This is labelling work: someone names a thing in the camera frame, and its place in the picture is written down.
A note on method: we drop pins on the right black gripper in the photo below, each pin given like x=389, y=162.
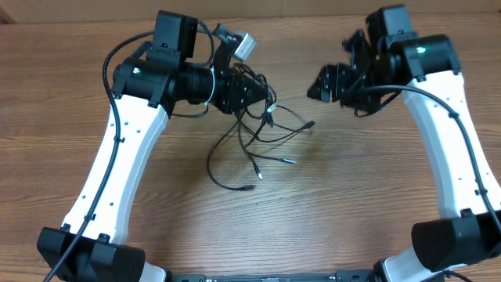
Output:
x=337, y=74

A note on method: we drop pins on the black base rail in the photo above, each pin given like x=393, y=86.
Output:
x=274, y=277

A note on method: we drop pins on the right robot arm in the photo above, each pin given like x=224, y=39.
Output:
x=388, y=60

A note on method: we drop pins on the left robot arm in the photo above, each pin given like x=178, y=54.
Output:
x=90, y=245

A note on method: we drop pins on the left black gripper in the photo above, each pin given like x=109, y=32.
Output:
x=233, y=93

